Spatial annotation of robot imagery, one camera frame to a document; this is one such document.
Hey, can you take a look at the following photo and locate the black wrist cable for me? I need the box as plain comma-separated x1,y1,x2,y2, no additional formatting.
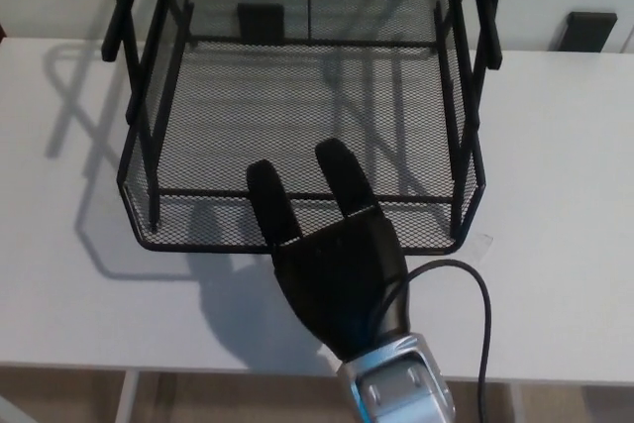
369,260,494,423

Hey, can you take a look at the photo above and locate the black mesh file tray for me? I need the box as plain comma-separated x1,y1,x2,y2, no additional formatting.
117,0,484,256

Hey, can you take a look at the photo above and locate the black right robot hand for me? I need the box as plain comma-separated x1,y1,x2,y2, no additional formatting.
246,138,414,363

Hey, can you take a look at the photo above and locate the black metal tray rack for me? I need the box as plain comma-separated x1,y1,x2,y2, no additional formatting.
101,0,509,234

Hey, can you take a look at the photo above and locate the clear tape piece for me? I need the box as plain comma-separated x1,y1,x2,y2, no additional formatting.
455,232,494,264

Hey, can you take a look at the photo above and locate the black rectangular wall fixture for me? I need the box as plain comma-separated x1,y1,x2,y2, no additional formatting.
559,11,619,53
236,2,286,44

